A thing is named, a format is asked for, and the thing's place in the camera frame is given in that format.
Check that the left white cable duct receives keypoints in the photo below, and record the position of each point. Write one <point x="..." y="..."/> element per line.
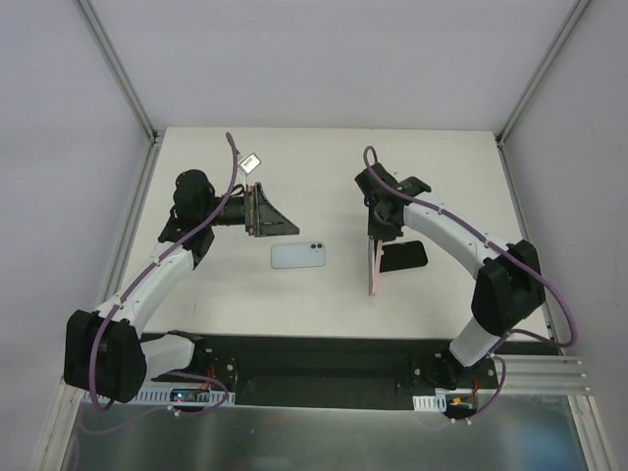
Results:
<point x="183" y="396"/>

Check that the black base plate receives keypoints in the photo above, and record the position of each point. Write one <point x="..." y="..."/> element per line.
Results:
<point x="371" y="374"/>

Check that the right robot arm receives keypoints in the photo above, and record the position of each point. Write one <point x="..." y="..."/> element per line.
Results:
<point x="507" y="290"/>

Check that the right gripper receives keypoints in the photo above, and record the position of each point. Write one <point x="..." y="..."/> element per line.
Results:
<point x="384" y="230"/>

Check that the right white cable duct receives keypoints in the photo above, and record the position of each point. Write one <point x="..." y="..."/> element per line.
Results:
<point x="429" y="403"/>

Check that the pink phone case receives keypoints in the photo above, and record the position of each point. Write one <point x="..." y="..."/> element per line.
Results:
<point x="375" y="258"/>

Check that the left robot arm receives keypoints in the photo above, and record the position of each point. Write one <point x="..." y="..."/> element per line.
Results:
<point x="105" y="354"/>

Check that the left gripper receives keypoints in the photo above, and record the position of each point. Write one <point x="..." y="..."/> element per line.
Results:
<point x="251" y="211"/>

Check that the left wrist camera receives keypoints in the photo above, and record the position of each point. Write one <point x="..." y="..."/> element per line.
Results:
<point x="249" y="163"/>

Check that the white cable duct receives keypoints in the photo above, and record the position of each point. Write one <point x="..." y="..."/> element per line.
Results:
<point x="429" y="403"/>
<point x="183" y="396"/>

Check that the black phone case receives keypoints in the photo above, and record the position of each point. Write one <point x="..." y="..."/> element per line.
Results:
<point x="403" y="256"/>

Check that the light blue phone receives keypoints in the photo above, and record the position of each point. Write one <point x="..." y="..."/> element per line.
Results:
<point x="298" y="255"/>

